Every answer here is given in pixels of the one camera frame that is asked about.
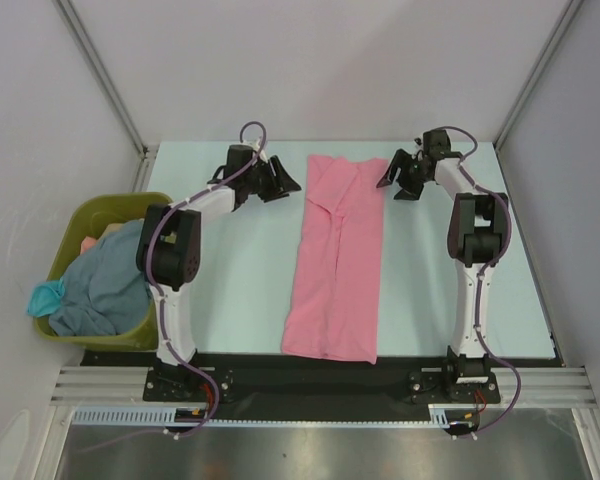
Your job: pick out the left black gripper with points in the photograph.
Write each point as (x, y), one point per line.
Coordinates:
(279, 186)

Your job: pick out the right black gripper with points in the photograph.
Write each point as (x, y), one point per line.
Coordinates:
(409, 191)

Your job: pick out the pink t shirt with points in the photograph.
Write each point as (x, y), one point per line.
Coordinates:
(334, 311)

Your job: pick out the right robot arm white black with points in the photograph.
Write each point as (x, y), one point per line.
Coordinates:
(479, 235)

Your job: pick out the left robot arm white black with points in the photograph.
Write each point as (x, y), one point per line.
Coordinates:
(169, 257)

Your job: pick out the olive green plastic bin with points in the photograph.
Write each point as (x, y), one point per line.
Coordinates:
(91, 219)

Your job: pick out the peach t shirt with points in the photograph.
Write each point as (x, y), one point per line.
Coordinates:
(89, 242)

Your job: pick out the grey blue t shirt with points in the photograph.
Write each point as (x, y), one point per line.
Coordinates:
(103, 291)

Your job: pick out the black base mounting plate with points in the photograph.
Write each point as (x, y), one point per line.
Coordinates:
(282, 388)

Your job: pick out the turquoise t shirt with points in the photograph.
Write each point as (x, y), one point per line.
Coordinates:
(46, 298)

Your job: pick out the right aluminium frame post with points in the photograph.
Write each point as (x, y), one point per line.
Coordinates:
(549, 50)

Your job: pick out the aluminium frame post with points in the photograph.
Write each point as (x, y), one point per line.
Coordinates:
(90, 54)
(549, 50)

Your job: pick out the left aluminium frame post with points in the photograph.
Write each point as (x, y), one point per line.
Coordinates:
(90, 54)

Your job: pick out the aluminium front rail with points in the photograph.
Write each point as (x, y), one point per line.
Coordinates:
(124, 385)

